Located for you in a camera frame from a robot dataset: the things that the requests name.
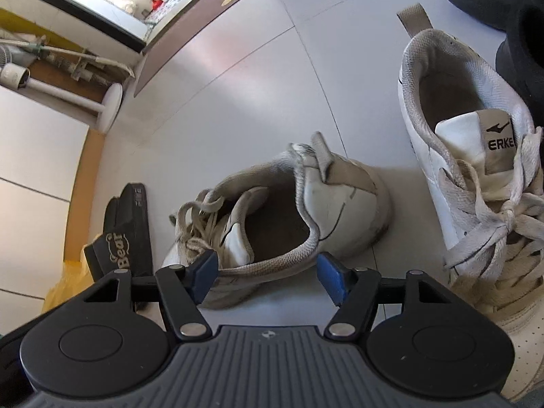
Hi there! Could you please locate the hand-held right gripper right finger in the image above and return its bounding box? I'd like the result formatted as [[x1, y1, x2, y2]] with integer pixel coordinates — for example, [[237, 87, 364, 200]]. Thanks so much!
[[317, 252, 454, 341]]

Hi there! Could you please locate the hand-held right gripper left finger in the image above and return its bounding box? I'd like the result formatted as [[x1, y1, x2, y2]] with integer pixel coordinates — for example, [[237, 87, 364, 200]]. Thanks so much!
[[86, 250, 219, 342]]

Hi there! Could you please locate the plain white sneaker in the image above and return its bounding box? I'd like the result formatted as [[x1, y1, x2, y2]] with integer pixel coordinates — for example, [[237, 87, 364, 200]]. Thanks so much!
[[161, 132, 392, 311]]

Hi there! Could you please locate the patterned white sneaker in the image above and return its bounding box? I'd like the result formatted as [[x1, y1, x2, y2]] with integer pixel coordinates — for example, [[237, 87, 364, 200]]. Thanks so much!
[[397, 3, 544, 404]]

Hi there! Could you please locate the black lace-up sneaker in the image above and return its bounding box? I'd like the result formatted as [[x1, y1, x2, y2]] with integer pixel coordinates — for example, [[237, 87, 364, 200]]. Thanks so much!
[[495, 4, 544, 111]]

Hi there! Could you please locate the black printed slipper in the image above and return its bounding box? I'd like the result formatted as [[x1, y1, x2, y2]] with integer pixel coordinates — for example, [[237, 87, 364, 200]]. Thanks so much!
[[104, 195, 128, 239], [83, 183, 149, 279]]

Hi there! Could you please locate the pale yellow slipper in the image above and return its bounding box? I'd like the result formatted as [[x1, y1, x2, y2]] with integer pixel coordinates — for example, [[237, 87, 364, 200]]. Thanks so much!
[[42, 259, 96, 319]]

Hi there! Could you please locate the white standing fan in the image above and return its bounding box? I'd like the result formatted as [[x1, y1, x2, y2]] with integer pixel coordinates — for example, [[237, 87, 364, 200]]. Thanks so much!
[[0, 42, 124, 130]]

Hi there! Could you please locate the white mop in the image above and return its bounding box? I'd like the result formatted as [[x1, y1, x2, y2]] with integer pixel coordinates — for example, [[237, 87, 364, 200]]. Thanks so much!
[[0, 36, 134, 86]]

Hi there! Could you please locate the brown doormat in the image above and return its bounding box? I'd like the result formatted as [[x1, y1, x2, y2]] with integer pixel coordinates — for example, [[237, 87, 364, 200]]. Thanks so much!
[[134, 0, 251, 98]]

